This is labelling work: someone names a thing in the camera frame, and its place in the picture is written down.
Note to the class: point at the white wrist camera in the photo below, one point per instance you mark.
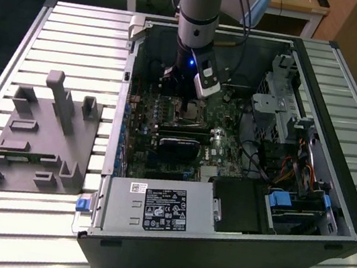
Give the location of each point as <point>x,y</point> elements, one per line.
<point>208,87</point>

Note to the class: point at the grey parts rack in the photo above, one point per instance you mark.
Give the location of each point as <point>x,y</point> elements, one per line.
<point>38,139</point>

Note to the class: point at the hard disk in blue carrier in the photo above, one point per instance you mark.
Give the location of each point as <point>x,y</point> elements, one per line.
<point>278,199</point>

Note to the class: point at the small silver heatsink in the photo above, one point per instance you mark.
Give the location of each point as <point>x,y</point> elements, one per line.
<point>209,173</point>

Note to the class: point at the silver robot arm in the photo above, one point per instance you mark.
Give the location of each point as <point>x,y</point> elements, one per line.
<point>195,24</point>

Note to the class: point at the silver metal drive cage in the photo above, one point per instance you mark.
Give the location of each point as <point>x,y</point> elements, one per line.
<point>285,90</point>

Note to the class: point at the green RAM stick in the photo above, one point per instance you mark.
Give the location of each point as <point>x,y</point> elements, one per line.
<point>22,157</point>

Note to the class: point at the black drive bay box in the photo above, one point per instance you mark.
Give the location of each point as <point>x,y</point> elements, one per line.
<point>242,205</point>

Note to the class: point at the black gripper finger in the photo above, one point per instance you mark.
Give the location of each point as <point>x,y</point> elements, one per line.
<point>183,107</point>
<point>187,108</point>

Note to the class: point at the green motherboard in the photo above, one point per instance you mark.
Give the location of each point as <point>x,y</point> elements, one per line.
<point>226,155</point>

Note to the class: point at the blue plastic clip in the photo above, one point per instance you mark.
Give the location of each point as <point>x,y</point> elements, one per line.
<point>326,202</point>

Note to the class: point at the black graphics card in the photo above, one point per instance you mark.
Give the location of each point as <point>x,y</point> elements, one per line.
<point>178,148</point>

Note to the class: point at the black RAM slot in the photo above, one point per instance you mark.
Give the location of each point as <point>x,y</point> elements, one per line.
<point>186,135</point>
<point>183,128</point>

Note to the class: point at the CPU socket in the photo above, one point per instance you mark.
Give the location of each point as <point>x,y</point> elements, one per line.
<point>175,119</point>

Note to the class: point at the grey power supply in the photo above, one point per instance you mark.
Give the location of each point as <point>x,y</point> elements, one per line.
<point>119,206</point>

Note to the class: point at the blue case latch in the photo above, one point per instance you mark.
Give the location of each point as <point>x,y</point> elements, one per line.
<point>84,204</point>

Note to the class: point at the silver CPU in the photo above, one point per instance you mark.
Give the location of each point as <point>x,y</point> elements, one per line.
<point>196,113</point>

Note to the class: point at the black PC case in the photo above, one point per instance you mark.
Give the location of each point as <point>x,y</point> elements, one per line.
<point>179,256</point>

